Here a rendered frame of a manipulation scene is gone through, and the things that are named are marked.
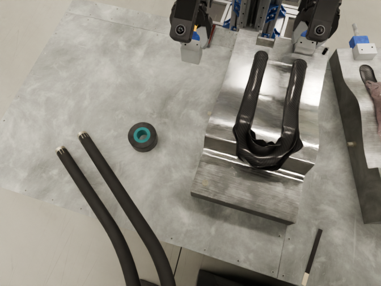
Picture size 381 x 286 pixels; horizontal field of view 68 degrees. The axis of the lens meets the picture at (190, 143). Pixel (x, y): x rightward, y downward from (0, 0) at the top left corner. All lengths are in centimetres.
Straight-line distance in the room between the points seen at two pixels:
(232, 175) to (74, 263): 116
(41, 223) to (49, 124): 93
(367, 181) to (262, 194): 26
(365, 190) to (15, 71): 211
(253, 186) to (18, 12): 227
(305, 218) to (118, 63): 72
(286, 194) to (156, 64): 56
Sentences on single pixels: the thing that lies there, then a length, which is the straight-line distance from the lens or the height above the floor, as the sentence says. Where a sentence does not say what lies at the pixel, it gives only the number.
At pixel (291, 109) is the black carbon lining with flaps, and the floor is 88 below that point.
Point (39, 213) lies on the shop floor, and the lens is 180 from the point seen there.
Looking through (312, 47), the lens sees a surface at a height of 92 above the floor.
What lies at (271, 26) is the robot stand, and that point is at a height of 33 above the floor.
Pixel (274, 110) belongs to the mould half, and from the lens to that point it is 76.
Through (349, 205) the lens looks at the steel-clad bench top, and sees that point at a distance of 85.
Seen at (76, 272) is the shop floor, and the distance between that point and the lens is 168.
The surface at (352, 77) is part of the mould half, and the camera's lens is 94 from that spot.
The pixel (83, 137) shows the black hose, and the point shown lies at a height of 83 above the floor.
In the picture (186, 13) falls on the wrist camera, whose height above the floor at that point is 110.
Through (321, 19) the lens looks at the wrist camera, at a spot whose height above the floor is 105.
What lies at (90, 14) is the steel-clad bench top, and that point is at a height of 80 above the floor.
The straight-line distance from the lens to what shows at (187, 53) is 78.
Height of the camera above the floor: 155
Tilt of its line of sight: 69 degrees down
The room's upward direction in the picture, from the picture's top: 7 degrees counter-clockwise
